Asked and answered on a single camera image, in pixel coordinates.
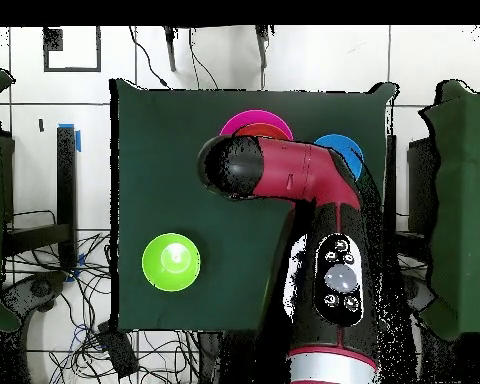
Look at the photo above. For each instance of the green bowl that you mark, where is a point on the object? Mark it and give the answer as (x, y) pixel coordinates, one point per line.
(171, 262)

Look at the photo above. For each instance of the orange bowl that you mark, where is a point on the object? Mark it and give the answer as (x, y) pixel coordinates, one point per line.
(264, 130)

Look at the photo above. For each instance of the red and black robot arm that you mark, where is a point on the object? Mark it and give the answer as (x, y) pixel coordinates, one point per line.
(296, 172)

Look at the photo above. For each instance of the dark green tablecloth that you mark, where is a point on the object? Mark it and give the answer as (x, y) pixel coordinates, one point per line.
(164, 192)

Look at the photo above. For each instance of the large pink bowl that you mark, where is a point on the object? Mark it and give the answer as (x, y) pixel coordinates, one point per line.
(252, 116)

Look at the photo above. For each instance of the light blue bowl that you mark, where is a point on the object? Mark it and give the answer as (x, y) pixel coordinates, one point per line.
(346, 150)

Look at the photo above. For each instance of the black stand leg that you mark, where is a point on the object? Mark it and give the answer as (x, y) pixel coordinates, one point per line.
(170, 48)
(262, 44)

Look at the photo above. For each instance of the black metal stand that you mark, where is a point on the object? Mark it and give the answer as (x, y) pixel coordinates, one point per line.
(66, 180)
(420, 180)

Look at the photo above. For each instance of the black power strip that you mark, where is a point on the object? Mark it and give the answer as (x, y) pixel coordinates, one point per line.
(118, 352)

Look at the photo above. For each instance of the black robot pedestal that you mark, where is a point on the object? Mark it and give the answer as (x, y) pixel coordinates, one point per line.
(224, 360)

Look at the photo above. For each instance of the grey square frame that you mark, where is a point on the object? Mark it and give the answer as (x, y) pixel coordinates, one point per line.
(72, 70)

